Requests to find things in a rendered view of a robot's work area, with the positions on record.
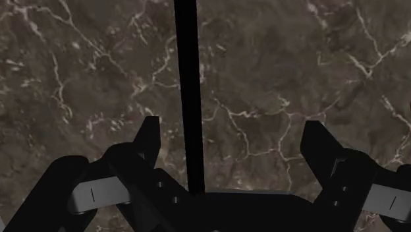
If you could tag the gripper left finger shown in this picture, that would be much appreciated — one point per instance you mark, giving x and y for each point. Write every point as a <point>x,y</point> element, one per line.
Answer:
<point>135,167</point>

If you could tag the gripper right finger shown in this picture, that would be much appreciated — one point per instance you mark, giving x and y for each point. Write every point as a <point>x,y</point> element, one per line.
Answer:
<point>350,173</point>

